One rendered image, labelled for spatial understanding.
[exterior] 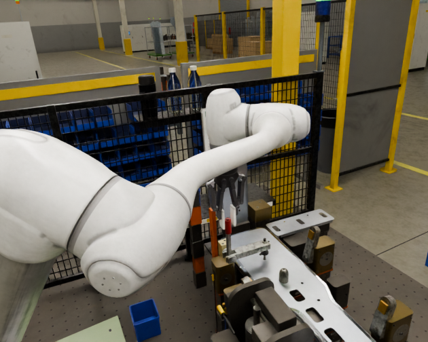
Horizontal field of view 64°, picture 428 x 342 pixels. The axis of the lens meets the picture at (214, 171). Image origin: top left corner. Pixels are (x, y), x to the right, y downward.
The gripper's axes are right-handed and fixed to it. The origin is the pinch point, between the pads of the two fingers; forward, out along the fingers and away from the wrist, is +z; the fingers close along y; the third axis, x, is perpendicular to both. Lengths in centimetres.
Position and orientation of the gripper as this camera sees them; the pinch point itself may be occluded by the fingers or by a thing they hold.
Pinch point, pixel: (227, 217)
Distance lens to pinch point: 114.5
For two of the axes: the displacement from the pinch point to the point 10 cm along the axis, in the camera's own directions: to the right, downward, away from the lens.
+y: 9.2, -1.9, 3.3
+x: -3.8, -3.5, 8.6
